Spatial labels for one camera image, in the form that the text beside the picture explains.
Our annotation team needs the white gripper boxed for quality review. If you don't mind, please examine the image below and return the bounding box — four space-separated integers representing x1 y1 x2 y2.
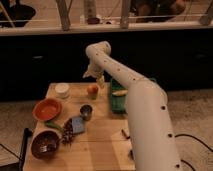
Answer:
82 61 105 88

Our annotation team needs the orange red apple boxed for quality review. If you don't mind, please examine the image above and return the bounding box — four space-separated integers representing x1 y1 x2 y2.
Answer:
87 84 98 94

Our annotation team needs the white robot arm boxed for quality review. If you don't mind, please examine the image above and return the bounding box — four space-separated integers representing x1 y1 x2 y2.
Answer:
83 41 182 171

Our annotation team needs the small metal cup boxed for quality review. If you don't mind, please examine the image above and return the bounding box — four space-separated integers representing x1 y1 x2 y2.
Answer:
80 105 93 121

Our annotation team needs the yellow banana in tray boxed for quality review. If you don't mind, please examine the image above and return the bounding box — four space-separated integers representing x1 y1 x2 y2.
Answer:
112 89 128 97

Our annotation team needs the white round container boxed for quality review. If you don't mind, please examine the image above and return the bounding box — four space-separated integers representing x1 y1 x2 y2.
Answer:
55 83 70 98

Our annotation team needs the green plastic tray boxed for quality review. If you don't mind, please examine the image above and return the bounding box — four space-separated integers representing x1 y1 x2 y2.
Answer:
109 78 126 114

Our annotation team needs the blue sponge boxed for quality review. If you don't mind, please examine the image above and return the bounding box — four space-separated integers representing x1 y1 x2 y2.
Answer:
72 116 85 134

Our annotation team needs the orange bowl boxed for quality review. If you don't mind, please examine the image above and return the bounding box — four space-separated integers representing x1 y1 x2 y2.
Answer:
32 98 62 121

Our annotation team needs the dark grape bunch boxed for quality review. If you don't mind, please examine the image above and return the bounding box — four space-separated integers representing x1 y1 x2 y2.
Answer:
61 119 74 145

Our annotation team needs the green chili pepper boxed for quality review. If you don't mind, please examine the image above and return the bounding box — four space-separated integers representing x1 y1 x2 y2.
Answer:
44 121 64 133

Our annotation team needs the dark brown bowl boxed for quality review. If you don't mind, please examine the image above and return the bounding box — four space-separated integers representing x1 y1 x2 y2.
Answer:
31 131 60 160

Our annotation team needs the black pole beside table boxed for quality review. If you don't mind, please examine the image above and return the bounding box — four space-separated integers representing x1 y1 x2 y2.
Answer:
18 128 32 171

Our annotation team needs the white handled brush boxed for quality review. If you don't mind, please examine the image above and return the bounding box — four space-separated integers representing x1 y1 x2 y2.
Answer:
129 150 134 160

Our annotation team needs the black cable on floor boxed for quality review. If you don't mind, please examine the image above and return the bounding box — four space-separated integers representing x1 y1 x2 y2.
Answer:
174 133 213 171

